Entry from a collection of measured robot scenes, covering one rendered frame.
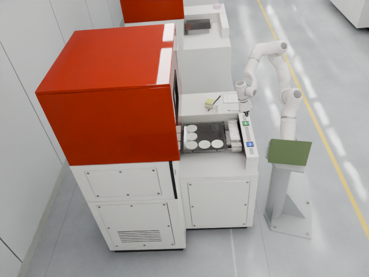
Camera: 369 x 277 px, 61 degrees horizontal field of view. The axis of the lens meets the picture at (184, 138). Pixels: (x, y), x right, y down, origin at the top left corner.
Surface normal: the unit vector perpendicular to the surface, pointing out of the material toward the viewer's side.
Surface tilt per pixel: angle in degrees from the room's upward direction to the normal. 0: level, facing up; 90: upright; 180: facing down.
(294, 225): 0
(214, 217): 90
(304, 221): 0
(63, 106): 90
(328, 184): 0
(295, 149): 90
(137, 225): 90
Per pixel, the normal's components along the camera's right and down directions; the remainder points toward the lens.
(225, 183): -0.01, 0.67
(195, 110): -0.08, -0.74
